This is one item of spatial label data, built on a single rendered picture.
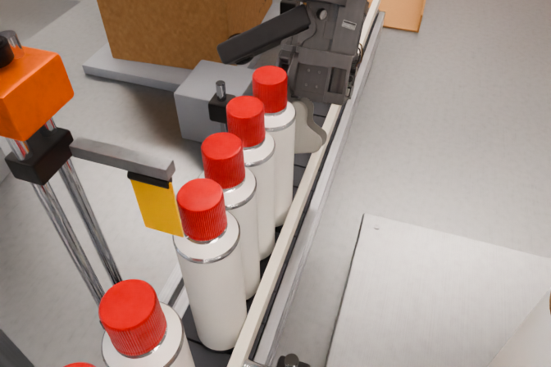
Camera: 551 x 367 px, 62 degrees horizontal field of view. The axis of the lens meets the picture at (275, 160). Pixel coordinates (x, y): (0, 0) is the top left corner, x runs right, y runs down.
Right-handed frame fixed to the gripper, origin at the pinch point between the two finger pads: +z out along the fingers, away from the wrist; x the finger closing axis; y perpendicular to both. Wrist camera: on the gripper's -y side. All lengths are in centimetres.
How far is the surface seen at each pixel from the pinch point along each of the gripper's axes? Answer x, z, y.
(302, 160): 8.2, 1.5, 1.8
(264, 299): -13.7, 10.1, 4.4
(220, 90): 1.4, -6.9, -8.7
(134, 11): 21.0, -14.5, -33.9
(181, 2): 20.3, -17.0, -25.0
